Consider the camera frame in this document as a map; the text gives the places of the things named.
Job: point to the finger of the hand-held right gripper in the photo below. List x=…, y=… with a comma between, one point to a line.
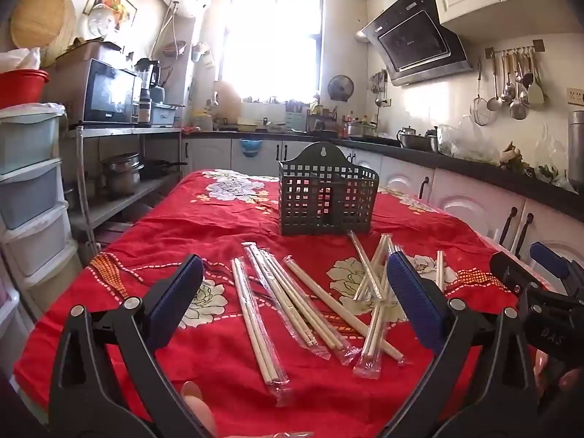
x=550, y=258
x=508, y=271

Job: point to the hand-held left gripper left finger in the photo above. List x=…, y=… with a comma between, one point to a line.
x=175, y=301

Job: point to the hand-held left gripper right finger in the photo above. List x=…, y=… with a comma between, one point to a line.
x=413, y=301

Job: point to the pile of chopstick pairs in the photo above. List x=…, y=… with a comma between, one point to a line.
x=292, y=301

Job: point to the dark green utensil basket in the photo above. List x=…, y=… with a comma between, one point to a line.
x=326, y=200

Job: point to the person's right hand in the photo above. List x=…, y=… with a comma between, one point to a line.
x=540, y=369

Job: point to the person's left hand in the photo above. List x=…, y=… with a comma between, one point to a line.
x=198, y=413

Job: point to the red floral tablecloth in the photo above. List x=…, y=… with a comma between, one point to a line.
x=205, y=219

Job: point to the bag of green vegetables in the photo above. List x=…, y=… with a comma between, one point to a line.
x=554, y=169

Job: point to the white base cabinets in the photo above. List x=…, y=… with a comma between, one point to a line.
x=461, y=196

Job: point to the black countertop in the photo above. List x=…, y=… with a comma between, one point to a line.
x=502, y=171

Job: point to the ginger roots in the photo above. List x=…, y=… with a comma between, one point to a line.
x=515, y=157

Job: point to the steel thermos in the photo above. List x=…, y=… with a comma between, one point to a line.
x=576, y=146

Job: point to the black frying pan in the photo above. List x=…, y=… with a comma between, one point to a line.
x=157, y=169

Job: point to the clear plastic bag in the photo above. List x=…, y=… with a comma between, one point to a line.
x=470, y=143

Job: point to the stacked steel pots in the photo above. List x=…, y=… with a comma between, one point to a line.
x=121, y=175

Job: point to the large steel ladle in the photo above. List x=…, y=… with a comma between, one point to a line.
x=518, y=109

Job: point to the pale green spatula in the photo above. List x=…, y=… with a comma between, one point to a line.
x=537, y=96

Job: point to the steel kettle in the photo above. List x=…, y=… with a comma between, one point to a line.
x=407, y=138

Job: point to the small steel ladle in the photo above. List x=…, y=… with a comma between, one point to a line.
x=493, y=102

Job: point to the blue hanging basin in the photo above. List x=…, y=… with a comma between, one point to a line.
x=250, y=147

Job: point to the metal kitchen shelf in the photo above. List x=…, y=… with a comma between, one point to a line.
x=118, y=132

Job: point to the steel pot with lid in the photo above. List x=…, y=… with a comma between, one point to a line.
x=360, y=130

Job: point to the yellow oil jug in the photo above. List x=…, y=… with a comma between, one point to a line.
x=202, y=121

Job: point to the plastic drawer unit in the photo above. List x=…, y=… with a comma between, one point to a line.
x=27, y=191

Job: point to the row of condiment bottles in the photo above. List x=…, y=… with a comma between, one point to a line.
x=355, y=117

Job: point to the black dish rack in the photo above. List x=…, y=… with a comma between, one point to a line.
x=321, y=121

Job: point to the wooden cutting board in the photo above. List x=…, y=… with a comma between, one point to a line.
x=228, y=100

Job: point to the black blender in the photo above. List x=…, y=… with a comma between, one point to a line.
x=147, y=91

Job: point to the hanging kitchen tools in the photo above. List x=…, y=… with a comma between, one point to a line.
x=378, y=86

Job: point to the black microwave oven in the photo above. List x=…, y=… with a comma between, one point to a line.
x=112, y=93

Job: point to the pale blue knife holder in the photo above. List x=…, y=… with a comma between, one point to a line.
x=294, y=116

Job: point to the small black fan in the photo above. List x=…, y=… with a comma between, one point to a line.
x=341, y=87

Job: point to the black range hood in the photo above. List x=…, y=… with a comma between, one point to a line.
x=415, y=41

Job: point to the red hanging colander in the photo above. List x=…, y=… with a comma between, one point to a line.
x=174, y=49

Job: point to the red plastic bucket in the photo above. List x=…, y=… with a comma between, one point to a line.
x=20, y=89

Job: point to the cardboard box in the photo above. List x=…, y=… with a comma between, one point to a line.
x=86, y=52

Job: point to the kitchen window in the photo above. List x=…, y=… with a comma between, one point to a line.
x=269, y=41

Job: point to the glass pot lid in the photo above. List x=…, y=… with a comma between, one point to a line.
x=101, y=20

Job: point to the round bamboo sieve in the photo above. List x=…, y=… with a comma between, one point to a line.
x=39, y=23

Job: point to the wall power socket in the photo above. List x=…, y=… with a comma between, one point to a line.
x=576, y=96

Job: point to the wall utensil rail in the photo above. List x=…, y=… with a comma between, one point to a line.
x=511, y=50

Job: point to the white wall holder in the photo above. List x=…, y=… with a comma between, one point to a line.
x=200, y=52

